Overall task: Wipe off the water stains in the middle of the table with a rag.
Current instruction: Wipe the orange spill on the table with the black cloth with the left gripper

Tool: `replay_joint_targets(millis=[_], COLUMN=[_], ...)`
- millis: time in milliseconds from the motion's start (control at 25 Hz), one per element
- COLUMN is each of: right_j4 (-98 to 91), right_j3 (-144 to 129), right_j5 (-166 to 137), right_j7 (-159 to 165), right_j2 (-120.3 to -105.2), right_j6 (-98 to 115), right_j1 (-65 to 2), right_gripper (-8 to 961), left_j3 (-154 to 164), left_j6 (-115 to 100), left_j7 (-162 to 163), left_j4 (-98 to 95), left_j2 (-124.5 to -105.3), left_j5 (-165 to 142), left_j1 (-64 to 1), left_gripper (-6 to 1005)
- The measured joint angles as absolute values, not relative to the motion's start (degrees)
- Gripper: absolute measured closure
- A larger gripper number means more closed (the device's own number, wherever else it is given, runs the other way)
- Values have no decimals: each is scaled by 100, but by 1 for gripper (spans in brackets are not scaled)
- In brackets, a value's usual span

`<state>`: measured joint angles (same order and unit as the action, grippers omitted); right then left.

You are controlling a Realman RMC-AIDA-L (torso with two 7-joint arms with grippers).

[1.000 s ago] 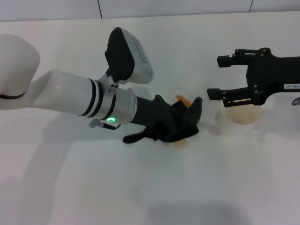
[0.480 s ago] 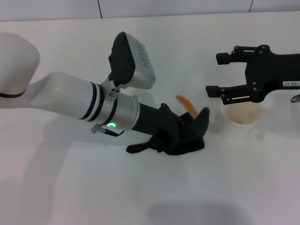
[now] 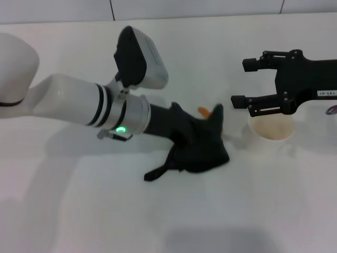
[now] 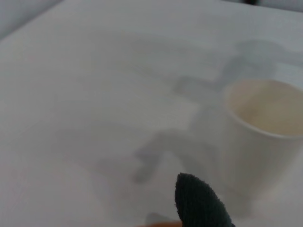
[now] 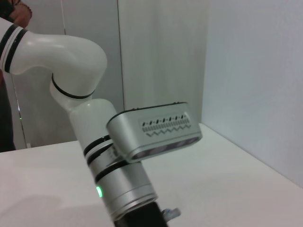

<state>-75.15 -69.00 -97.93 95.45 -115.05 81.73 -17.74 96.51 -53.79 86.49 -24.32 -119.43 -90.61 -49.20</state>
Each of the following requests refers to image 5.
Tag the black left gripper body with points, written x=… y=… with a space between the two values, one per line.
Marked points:
x=139 y=217

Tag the person's bare forearm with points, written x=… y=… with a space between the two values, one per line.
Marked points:
x=20 y=14

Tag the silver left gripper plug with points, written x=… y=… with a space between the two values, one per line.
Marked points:
x=171 y=212

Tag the person in dark clothes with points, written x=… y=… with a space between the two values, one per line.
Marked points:
x=6 y=113

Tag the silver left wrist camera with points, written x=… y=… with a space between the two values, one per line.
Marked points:
x=132 y=132

